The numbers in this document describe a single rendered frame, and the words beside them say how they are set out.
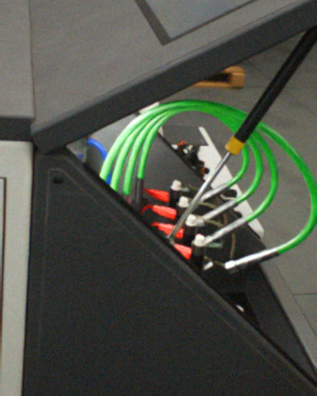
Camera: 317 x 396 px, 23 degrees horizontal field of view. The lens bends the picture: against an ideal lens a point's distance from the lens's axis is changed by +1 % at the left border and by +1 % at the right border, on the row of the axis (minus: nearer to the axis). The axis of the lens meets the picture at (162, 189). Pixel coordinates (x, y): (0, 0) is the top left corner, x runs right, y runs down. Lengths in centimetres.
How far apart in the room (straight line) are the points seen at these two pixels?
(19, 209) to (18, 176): 4
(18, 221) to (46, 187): 6
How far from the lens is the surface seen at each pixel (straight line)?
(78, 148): 102
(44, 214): 97
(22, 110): 93
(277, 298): 167
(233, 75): 632
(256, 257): 133
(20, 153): 93
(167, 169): 169
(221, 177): 211
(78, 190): 95
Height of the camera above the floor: 181
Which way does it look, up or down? 25 degrees down
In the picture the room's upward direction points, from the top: 7 degrees clockwise
